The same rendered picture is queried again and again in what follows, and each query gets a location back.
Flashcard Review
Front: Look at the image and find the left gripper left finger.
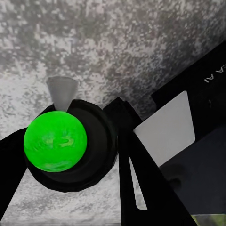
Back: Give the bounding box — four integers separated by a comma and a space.
0, 128, 27, 221

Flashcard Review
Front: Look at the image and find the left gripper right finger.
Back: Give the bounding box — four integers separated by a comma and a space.
117, 125, 197, 226

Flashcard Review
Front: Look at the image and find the insectifuge atomizer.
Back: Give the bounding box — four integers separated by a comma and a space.
24, 76, 118, 193

